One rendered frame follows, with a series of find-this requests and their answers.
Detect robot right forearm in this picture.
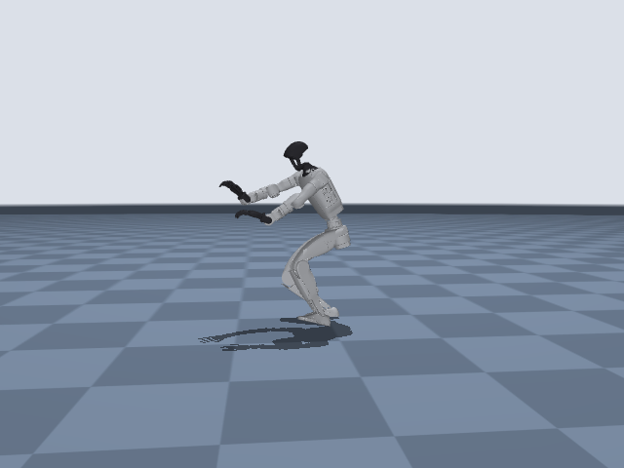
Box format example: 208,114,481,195
240,184,274,206

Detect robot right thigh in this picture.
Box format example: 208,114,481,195
282,232,324,286

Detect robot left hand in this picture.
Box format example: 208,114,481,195
235,210,272,224

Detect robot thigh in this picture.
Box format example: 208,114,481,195
282,232,324,286
290,228,351,276

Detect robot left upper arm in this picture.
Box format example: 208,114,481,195
292,172,329,209

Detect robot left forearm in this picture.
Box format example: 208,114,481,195
264,193,299,226

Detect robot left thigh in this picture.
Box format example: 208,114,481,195
290,228,351,276

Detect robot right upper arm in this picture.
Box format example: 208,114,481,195
266,171,303,198

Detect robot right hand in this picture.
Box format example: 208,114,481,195
219,180,251,203

